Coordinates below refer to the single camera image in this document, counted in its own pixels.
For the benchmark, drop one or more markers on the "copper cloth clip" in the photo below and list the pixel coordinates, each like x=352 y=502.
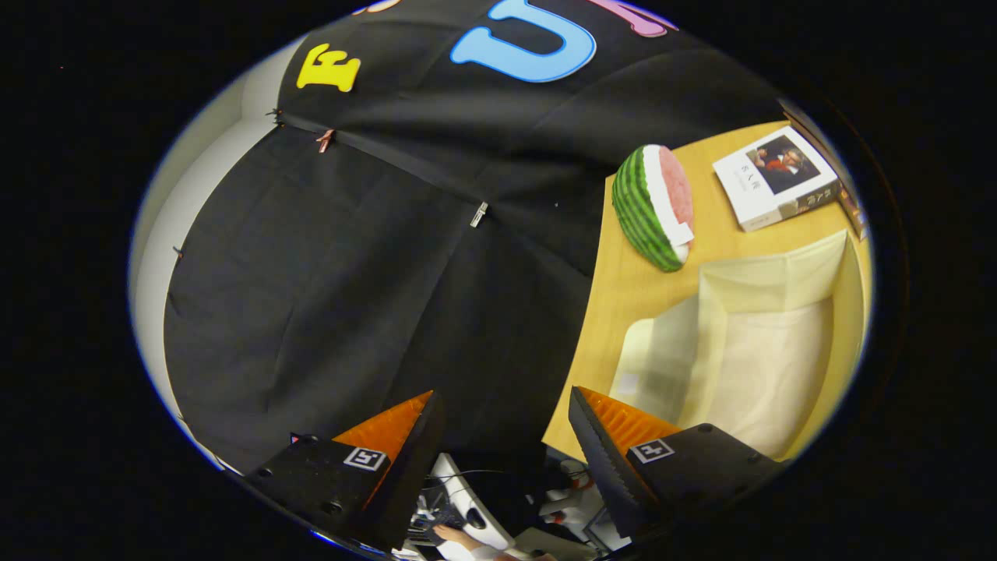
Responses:
x=325 y=140

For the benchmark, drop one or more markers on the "white curved device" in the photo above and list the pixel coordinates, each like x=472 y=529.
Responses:
x=456 y=479

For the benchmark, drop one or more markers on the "silver cloth clip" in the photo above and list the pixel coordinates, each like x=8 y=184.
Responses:
x=478 y=214

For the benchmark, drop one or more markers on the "white portrait cover book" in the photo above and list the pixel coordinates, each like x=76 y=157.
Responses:
x=748 y=191

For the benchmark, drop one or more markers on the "maroon cover book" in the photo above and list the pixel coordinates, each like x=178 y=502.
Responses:
x=853 y=214

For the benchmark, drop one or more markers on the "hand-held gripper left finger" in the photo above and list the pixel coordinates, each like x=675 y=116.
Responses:
x=413 y=467

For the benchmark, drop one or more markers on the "brown cover book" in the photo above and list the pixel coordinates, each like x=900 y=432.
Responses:
x=802 y=123

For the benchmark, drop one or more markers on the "watermelon slice toy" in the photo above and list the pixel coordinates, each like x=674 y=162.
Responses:
x=646 y=210

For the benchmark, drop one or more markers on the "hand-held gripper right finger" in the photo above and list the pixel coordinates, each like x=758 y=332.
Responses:
x=607 y=467

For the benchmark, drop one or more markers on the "cream fabric storage box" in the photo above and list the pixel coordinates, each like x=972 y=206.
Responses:
x=763 y=366

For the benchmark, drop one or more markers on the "black backdrop cloth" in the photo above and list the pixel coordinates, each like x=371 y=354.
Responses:
x=350 y=312

